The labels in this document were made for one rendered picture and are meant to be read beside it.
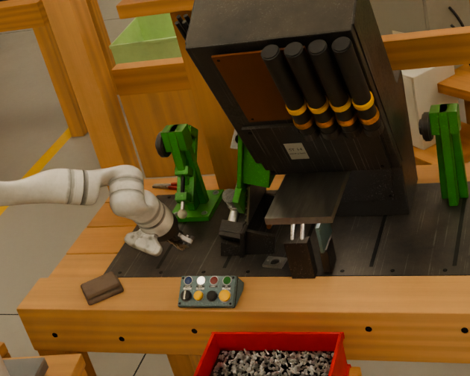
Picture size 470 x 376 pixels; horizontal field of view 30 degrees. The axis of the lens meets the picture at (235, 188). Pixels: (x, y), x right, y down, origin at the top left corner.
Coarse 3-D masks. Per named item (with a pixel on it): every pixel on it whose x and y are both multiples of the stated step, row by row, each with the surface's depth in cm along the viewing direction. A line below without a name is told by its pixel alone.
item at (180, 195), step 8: (192, 128) 253; (192, 136) 253; (192, 144) 254; (176, 168) 251; (192, 176) 252; (184, 184) 251; (192, 184) 252; (176, 192) 250; (184, 192) 249; (192, 192) 251; (176, 200) 250; (184, 200) 249; (192, 200) 251
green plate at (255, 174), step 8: (240, 144) 214; (240, 152) 215; (248, 152) 216; (240, 160) 216; (248, 160) 217; (240, 168) 218; (248, 168) 218; (256, 168) 218; (240, 176) 219; (248, 176) 220; (256, 176) 219; (264, 176) 218; (272, 176) 221; (240, 184) 220; (256, 184) 220; (264, 184) 220
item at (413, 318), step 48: (48, 288) 241; (144, 288) 230; (288, 288) 215; (336, 288) 211; (384, 288) 206; (432, 288) 202; (48, 336) 238; (96, 336) 232; (144, 336) 227; (192, 336) 221; (384, 336) 203; (432, 336) 199
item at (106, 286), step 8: (112, 272) 235; (96, 280) 233; (104, 280) 232; (112, 280) 231; (88, 288) 231; (96, 288) 230; (104, 288) 229; (112, 288) 230; (120, 288) 230; (88, 296) 228; (96, 296) 229; (104, 296) 229
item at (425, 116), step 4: (424, 112) 223; (428, 112) 222; (424, 116) 221; (428, 116) 221; (420, 120) 223; (424, 120) 220; (428, 120) 221; (420, 124) 222; (424, 124) 220; (428, 124) 220; (420, 128) 222; (424, 128) 220; (428, 128) 220; (420, 132) 223; (424, 132) 221; (428, 132) 221; (424, 136) 221; (428, 136) 221; (432, 136) 223; (428, 140) 223
